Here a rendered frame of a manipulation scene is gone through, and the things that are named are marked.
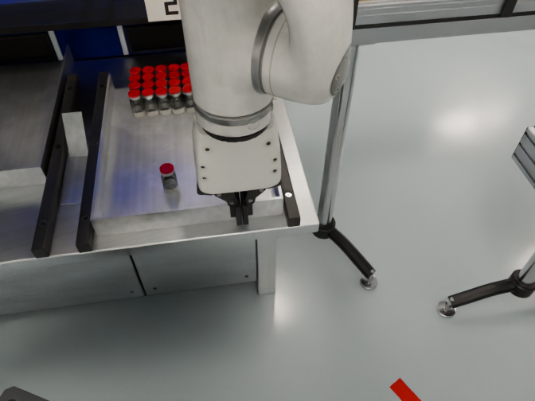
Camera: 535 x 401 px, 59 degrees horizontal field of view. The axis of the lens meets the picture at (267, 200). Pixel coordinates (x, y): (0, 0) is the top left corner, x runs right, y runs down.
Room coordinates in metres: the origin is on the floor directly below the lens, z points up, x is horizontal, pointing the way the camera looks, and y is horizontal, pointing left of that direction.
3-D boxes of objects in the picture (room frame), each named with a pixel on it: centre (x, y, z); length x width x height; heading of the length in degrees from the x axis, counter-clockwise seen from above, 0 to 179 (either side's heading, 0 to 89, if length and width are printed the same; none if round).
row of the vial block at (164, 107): (0.66, 0.15, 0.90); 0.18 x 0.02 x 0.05; 99
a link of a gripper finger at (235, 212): (0.40, 0.05, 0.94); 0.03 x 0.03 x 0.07; 9
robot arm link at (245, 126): (0.41, 0.03, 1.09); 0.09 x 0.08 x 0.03; 99
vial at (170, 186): (0.48, 0.14, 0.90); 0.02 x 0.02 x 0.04
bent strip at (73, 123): (0.52, 0.30, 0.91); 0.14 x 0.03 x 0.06; 8
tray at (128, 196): (0.58, 0.13, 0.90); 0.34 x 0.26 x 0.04; 9
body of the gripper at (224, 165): (0.40, 0.04, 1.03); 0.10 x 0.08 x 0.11; 99
